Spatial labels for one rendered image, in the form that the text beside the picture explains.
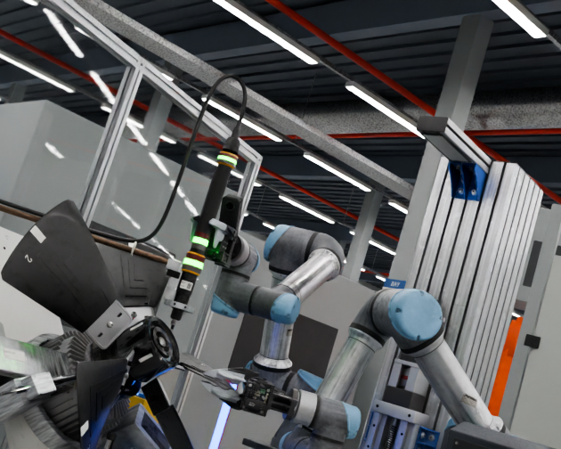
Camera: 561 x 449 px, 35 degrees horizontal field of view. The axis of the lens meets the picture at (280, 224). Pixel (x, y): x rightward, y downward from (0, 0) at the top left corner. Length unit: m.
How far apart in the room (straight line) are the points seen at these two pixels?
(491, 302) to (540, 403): 0.90
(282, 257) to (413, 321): 0.60
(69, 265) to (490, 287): 1.32
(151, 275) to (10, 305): 0.31
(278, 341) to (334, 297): 3.86
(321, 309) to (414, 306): 4.33
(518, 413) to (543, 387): 0.14
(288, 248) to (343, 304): 4.02
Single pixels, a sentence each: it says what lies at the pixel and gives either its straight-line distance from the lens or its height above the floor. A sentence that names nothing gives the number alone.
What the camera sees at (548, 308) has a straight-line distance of 3.53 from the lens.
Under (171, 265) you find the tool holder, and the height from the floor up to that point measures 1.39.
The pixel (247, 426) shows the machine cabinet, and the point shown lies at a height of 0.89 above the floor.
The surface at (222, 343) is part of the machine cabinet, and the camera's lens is 5.82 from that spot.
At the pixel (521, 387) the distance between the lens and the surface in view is 3.50.
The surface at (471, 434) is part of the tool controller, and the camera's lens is 1.98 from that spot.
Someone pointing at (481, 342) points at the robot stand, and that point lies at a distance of 2.65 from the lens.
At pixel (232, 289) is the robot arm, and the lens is 2.18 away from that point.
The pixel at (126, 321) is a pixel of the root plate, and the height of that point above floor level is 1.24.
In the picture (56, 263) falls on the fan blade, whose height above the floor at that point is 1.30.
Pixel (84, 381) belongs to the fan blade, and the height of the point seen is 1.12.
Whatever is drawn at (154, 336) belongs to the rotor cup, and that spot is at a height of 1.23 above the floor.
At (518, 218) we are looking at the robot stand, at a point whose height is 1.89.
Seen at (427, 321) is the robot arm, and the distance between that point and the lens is 2.05.
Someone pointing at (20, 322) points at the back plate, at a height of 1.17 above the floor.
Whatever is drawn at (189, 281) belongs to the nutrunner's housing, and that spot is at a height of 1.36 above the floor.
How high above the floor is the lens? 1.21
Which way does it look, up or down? 10 degrees up
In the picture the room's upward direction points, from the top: 17 degrees clockwise
